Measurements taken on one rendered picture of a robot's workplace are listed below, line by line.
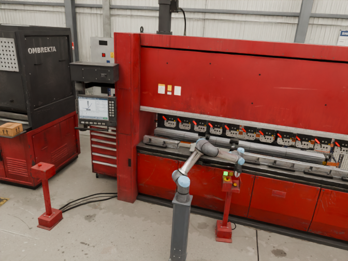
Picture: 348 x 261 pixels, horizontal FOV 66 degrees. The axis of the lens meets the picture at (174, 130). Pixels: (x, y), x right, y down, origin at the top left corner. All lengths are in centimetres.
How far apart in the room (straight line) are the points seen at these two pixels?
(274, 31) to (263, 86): 426
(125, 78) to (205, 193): 180
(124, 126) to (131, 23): 477
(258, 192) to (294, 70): 150
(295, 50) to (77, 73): 236
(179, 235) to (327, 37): 597
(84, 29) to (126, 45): 528
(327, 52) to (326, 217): 188
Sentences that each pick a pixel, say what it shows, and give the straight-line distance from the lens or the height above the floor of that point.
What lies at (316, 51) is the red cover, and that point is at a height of 223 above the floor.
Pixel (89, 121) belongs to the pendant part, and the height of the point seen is 128.
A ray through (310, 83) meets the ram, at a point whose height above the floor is 191.
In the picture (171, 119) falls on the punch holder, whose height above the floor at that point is 128.
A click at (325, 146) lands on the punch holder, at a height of 123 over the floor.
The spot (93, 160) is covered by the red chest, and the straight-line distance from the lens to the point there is 444.
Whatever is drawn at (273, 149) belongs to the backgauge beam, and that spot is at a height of 98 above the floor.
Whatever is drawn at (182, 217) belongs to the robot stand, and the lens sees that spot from 280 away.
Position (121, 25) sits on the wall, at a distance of 799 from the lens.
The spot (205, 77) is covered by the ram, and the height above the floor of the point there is 185.
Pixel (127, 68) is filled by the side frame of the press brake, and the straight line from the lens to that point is 330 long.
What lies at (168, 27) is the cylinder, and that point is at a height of 239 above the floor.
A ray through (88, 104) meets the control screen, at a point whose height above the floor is 149.
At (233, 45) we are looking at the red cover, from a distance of 312.
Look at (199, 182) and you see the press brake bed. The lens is 357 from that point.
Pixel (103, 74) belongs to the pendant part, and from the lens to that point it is 315.
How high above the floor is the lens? 236
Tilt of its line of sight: 21 degrees down
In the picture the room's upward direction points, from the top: 3 degrees clockwise
